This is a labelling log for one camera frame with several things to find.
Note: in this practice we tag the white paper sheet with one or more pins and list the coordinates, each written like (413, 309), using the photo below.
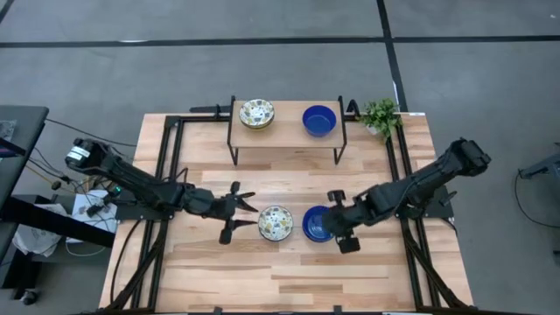
(83, 210)

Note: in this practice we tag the grey floor stand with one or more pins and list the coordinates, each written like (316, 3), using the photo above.
(542, 168)

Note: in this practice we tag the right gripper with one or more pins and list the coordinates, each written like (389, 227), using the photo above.
(359, 212)

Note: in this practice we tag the wooden shelf with black frame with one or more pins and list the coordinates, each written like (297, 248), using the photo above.
(289, 135)

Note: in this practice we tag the small potted green plant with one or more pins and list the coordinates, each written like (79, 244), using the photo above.
(381, 116)

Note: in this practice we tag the black arched clamp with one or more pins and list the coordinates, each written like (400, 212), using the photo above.
(353, 102)

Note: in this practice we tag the white crumpled bag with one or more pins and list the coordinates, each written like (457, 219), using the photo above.
(37, 240)

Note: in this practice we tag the leaf-patterned yellow mini bowl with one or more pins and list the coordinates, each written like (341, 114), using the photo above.
(256, 113)
(275, 223)

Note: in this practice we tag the black metal beam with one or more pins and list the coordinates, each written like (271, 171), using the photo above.
(52, 221)

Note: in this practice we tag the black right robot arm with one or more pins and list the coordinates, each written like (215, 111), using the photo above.
(429, 177)

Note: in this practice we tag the black aluminium rig frame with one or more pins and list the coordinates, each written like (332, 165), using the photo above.
(197, 118)

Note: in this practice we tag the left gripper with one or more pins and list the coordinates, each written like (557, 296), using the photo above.
(205, 203)

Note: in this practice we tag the black caster wheel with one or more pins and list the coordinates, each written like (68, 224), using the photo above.
(29, 297)

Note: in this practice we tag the blue mini bowl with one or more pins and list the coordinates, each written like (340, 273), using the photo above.
(319, 120)
(311, 224)

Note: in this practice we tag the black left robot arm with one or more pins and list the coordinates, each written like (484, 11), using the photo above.
(131, 177)

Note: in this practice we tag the black desk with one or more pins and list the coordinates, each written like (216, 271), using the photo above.
(22, 118)

